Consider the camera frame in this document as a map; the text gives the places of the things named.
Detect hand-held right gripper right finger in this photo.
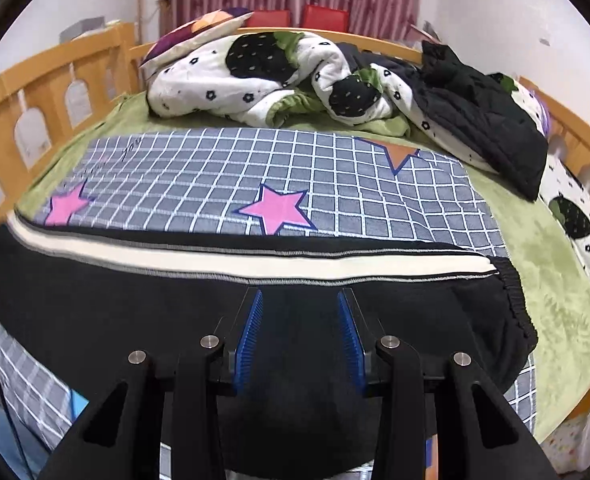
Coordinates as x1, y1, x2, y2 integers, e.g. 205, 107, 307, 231
336, 290, 560, 480

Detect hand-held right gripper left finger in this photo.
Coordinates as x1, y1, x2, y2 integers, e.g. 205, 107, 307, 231
37, 287, 266, 480

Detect black pants with white stripe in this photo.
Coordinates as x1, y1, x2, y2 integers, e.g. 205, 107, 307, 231
0, 210, 538, 480

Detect grey grid star bed sheet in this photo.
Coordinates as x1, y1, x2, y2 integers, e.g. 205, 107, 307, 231
0, 127, 538, 480

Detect green fleece blanket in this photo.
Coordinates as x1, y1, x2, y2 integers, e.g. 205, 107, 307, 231
15, 92, 590, 441

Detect black quilted jacket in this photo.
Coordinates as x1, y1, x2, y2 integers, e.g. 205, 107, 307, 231
335, 40, 550, 203

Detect white floral quilt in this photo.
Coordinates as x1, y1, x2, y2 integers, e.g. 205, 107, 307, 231
147, 30, 590, 293

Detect purple cloth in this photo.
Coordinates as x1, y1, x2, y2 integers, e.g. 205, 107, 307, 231
535, 92, 553, 136

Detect colourful patchwork pillow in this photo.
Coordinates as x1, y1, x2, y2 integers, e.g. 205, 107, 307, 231
140, 8, 256, 68

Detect wooden rack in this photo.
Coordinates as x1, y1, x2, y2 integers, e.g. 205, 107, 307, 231
137, 0, 176, 46

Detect grey box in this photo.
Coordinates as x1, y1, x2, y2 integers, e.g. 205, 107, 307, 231
60, 19, 120, 43

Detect wooden bed frame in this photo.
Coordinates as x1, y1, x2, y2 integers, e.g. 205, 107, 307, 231
0, 22, 590, 226

